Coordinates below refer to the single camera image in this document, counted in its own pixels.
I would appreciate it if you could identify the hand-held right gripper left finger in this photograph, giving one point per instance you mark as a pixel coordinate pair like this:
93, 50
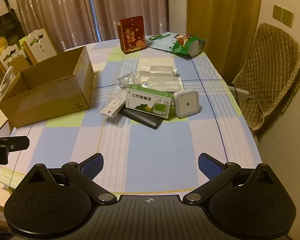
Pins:
93, 167

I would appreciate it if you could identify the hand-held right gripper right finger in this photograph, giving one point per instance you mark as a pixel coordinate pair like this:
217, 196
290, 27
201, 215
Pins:
210, 167

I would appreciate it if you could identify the white remote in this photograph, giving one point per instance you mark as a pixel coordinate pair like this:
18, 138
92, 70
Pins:
113, 105

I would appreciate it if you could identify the black remote control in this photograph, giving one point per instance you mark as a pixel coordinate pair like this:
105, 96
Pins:
142, 119

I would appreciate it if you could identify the green and white medicine box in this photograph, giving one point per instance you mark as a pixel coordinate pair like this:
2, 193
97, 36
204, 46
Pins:
147, 101

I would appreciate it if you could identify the clear plastic bag with hooks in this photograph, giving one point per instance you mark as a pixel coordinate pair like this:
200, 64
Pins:
128, 80

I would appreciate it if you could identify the checkered cloth-covered desktop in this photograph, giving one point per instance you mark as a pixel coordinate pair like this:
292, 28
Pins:
152, 145

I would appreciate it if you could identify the white crumpled plastic bag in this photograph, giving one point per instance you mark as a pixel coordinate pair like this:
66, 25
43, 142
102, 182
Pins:
7, 80

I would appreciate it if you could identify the white square night light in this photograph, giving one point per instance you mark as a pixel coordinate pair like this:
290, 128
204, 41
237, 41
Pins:
187, 103

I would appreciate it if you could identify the small brown cardboard box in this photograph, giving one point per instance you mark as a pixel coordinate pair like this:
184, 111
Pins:
18, 63

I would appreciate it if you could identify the small white carved chair back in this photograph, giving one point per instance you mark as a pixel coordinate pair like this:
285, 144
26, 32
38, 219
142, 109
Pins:
11, 56

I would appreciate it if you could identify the white power strip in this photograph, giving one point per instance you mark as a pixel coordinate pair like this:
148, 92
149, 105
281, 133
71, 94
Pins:
240, 93

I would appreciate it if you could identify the large white carved chair back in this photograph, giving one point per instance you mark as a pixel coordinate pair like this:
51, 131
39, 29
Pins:
40, 45

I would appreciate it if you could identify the clear plastic box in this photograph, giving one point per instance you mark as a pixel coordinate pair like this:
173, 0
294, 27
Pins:
165, 83

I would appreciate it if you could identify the black folding step ladder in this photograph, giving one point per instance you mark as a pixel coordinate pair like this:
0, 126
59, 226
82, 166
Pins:
7, 22

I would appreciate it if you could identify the chair with quilted cover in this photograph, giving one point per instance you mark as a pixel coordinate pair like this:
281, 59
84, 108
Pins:
272, 75

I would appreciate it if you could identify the green printed snack bag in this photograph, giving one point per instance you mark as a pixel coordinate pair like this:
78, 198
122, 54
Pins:
183, 45

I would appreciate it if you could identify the mauve shiny curtain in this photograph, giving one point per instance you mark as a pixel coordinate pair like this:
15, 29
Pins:
65, 12

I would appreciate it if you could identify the red gift box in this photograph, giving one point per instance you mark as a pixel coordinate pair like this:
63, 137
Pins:
133, 35

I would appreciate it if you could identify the yellow curtain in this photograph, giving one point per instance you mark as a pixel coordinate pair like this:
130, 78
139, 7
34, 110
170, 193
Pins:
222, 12

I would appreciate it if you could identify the wall socket plate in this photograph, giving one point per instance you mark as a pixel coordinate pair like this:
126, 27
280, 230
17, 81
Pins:
283, 15

